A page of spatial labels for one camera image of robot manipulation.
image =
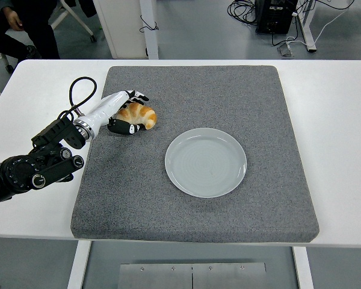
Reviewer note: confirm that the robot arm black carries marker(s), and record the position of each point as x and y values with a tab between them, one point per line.
21	174

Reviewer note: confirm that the grey metal plate with screws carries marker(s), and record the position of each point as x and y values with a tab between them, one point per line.
156	277

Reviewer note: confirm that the grey felt mat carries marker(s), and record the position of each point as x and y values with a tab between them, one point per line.
198	90

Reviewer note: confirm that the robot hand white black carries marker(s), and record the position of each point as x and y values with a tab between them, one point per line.
108	106

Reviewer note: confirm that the white desk leg with foot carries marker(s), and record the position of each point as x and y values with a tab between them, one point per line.
307	27

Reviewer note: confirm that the white table leg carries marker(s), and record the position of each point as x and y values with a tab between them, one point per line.
76	265
304	268

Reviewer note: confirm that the croissant bread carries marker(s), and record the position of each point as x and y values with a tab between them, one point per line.
144	114

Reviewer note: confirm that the round grey plate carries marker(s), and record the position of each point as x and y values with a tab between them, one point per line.
204	162

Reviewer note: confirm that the white office chair base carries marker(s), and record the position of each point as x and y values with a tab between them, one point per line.
78	21

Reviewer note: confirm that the white desk post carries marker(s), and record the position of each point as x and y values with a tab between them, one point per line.
152	42

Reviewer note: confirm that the black computer tower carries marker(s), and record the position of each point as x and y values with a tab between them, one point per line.
273	18

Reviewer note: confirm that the person's hand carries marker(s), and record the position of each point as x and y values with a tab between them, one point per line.
14	20

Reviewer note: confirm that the white cabinet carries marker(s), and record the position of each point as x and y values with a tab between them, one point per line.
120	30

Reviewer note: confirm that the clear plastic floor object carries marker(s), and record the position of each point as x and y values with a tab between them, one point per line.
285	50

